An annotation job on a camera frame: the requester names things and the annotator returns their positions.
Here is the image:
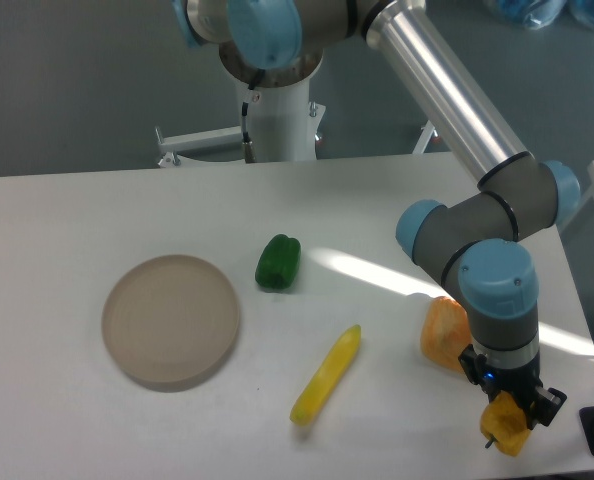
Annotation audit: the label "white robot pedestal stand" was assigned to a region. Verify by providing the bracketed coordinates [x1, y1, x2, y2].
[157, 40, 443, 168]

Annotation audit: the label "beige round plate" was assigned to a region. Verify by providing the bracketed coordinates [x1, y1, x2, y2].
[101, 255, 241, 393]

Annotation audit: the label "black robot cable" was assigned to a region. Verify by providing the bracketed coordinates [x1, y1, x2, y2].
[239, 67, 267, 164]

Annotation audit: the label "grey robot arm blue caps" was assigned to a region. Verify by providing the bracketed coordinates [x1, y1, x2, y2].
[173, 1, 580, 427]

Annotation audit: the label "yellow bell pepper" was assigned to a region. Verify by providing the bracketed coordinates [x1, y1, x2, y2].
[480, 391, 531, 457]

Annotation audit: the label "orange bell pepper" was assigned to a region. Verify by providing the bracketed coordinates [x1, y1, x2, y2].
[420, 297, 471, 374]

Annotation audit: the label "blue plastic bag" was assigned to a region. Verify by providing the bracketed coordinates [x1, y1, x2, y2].
[483, 0, 594, 31]

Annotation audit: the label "green bell pepper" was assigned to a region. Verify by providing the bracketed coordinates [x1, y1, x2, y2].
[255, 234, 301, 291]

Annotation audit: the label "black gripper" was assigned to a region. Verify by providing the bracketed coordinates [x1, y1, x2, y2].
[458, 345, 566, 430]

